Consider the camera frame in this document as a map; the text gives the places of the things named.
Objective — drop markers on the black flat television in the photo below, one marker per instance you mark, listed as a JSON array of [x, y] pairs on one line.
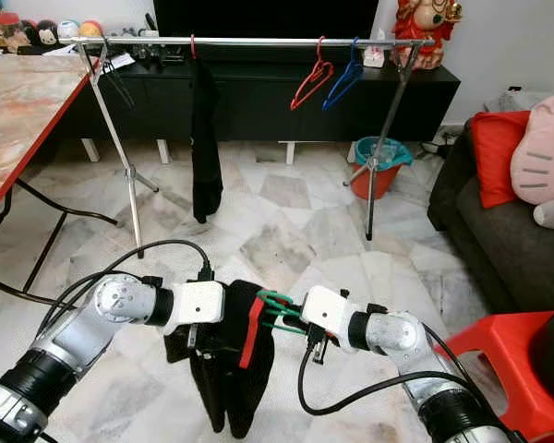
[[268, 17]]

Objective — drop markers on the red plastic stool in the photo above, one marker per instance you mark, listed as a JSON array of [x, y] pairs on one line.
[[517, 369]]

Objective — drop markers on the grey fabric sofa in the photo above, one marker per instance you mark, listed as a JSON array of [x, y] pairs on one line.
[[499, 249]]

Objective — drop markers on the small pink tissue box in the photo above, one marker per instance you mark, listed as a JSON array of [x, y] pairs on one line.
[[373, 57]]

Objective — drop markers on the pink marble folding table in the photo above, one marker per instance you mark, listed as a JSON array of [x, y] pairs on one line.
[[28, 101]]

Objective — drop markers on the clear jar red lid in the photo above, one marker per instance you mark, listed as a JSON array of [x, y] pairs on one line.
[[7, 29]]

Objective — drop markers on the small orange plush toy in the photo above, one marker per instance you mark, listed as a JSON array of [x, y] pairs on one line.
[[90, 29]]

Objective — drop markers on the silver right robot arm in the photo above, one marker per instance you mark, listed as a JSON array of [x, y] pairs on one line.
[[397, 332]]

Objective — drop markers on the black shirt yellow logo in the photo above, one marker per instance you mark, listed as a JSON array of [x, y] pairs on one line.
[[205, 138]]

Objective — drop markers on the red cushion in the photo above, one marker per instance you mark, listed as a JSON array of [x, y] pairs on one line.
[[494, 157]]

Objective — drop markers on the red plastic hanger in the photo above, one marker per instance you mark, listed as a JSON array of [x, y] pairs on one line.
[[321, 51], [193, 48]]

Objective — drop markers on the pink cat face pillow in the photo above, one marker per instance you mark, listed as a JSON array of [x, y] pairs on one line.
[[545, 152]]

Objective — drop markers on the black shirt red trim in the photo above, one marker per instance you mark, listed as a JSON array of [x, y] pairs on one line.
[[222, 369]]

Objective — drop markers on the small white plush toy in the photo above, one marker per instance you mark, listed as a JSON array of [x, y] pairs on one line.
[[69, 29]]

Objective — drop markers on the blue plastic hanger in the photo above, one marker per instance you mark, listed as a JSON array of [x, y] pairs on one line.
[[355, 51]]

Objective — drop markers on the black TV cabinet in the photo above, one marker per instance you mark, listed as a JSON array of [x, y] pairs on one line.
[[268, 101]]

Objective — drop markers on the white paper stack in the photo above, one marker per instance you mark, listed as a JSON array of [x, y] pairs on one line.
[[120, 61]]

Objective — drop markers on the orange bucket teal liner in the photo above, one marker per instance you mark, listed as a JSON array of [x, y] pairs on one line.
[[397, 157]]

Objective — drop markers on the green plastic hanger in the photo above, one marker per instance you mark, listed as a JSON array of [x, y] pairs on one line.
[[272, 297]]

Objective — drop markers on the small black plush toy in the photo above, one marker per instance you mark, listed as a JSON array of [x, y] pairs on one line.
[[48, 35]]

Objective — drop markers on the dark metal hanger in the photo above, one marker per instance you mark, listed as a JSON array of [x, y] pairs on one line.
[[120, 83]]

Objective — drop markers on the side table white lace cloth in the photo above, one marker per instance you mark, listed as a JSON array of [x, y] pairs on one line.
[[517, 101]]

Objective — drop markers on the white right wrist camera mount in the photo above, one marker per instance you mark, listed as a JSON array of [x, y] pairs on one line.
[[325, 312]]

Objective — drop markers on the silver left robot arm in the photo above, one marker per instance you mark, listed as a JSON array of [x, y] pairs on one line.
[[92, 341]]

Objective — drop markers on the red laughing Buddha statue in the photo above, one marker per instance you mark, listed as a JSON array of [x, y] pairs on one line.
[[425, 28]]

